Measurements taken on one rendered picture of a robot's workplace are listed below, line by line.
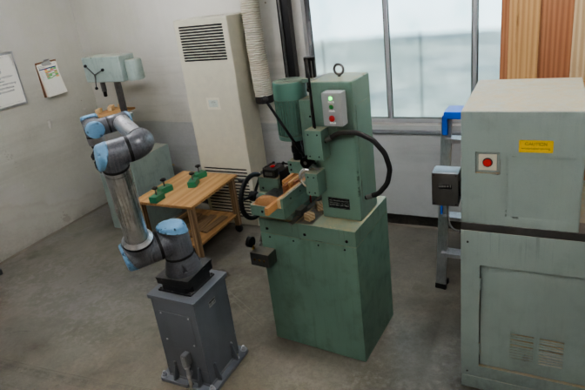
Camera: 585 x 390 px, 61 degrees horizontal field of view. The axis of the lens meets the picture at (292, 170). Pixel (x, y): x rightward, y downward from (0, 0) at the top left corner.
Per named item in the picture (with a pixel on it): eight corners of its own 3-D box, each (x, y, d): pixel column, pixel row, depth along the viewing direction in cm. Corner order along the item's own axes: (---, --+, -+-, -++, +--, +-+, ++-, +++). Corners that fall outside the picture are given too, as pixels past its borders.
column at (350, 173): (340, 199, 282) (329, 71, 257) (378, 204, 271) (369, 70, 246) (323, 216, 264) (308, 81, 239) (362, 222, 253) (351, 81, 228)
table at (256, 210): (292, 172, 320) (291, 164, 318) (335, 176, 305) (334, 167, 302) (237, 212, 272) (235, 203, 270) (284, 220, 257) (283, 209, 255)
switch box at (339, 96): (329, 122, 242) (326, 90, 236) (348, 123, 237) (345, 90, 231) (323, 125, 237) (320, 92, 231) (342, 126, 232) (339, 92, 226)
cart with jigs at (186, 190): (193, 223, 464) (180, 158, 441) (246, 230, 439) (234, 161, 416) (146, 259, 410) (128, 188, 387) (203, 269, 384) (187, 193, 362)
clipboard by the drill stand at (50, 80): (64, 91, 482) (54, 57, 470) (68, 91, 479) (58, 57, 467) (44, 97, 463) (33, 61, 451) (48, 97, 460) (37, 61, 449)
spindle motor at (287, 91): (289, 131, 280) (282, 77, 269) (317, 133, 271) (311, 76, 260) (272, 141, 266) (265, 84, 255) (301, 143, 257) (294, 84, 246)
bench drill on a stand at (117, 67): (145, 205, 518) (108, 51, 463) (191, 212, 488) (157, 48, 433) (110, 226, 480) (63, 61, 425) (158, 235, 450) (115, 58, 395)
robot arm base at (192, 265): (185, 281, 251) (180, 265, 247) (158, 275, 261) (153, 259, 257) (209, 260, 265) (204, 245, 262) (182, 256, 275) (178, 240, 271)
